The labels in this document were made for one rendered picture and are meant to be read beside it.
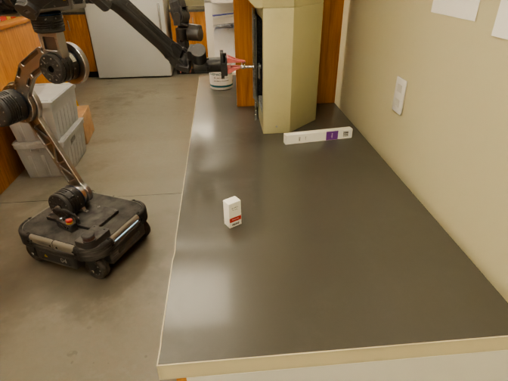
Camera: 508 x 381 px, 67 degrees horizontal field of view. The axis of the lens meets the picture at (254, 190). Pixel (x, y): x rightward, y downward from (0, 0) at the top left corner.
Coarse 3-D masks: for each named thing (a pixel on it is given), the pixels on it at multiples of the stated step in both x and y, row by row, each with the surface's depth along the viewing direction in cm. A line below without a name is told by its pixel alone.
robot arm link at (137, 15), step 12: (96, 0) 124; (108, 0) 126; (120, 0) 128; (120, 12) 131; (132, 12) 132; (132, 24) 136; (144, 24) 136; (144, 36) 141; (156, 36) 140; (168, 36) 145; (168, 48) 145; (180, 48) 149; (180, 60) 149
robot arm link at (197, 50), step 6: (192, 48) 144; (198, 48) 144; (204, 48) 144; (192, 54) 144; (198, 54) 144; (204, 54) 144; (192, 60) 149; (198, 60) 146; (204, 60) 148; (180, 66) 151; (186, 72) 154
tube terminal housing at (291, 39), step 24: (264, 0) 133; (288, 0) 134; (312, 0) 142; (264, 24) 137; (288, 24) 138; (312, 24) 147; (264, 48) 142; (288, 48) 142; (312, 48) 152; (264, 72) 146; (288, 72) 147; (312, 72) 158; (264, 96) 151; (288, 96) 151; (312, 96) 164; (264, 120) 156; (288, 120) 156; (312, 120) 170
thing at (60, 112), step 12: (36, 84) 341; (48, 84) 340; (60, 84) 339; (72, 84) 338; (48, 96) 308; (60, 96) 313; (72, 96) 341; (48, 108) 297; (60, 108) 316; (72, 108) 342; (48, 120) 303; (60, 120) 316; (72, 120) 342; (24, 132) 307; (60, 132) 316
